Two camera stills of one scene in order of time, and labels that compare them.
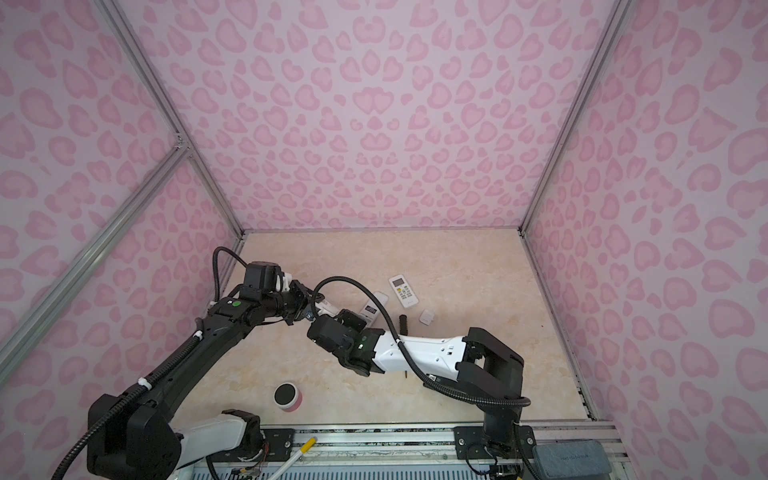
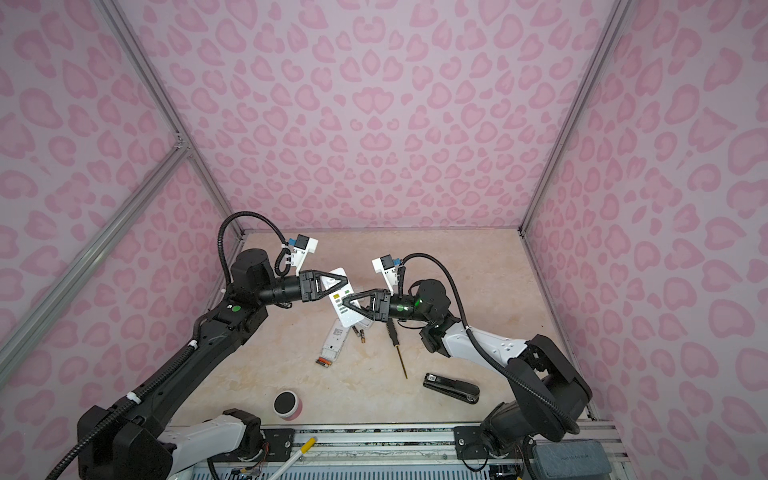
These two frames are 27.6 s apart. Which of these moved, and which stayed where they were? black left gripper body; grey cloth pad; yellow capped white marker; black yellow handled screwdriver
Moved: black left gripper body; black yellow handled screwdriver
Stayed: yellow capped white marker; grey cloth pad
